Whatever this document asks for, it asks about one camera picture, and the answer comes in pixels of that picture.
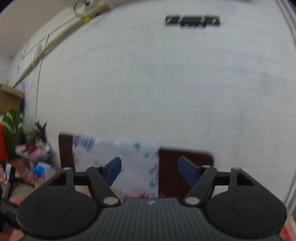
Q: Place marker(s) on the black wall sign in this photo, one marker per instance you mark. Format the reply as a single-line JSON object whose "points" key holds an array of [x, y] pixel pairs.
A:
{"points": [[194, 21]]}

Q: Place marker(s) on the plaid bed blanket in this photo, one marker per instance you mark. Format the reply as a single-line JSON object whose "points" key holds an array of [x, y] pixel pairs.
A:
{"points": [[22, 191]]}

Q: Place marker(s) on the green leafy plant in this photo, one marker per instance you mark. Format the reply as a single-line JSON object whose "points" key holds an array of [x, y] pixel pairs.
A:
{"points": [[12, 131]]}

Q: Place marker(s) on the cluttered colourful bags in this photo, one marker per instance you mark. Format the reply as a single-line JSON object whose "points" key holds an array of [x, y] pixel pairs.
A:
{"points": [[32, 160]]}

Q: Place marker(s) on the floral white pillow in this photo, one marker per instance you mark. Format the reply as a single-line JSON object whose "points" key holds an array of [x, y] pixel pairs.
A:
{"points": [[136, 175]]}

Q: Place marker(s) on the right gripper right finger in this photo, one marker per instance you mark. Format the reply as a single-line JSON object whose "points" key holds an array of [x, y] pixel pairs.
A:
{"points": [[233, 202]]}

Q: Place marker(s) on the wooden shelf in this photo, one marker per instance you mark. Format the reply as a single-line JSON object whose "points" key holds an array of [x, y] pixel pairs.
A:
{"points": [[10, 99]]}

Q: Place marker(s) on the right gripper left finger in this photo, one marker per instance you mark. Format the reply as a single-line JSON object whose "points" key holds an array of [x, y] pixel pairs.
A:
{"points": [[69, 202]]}

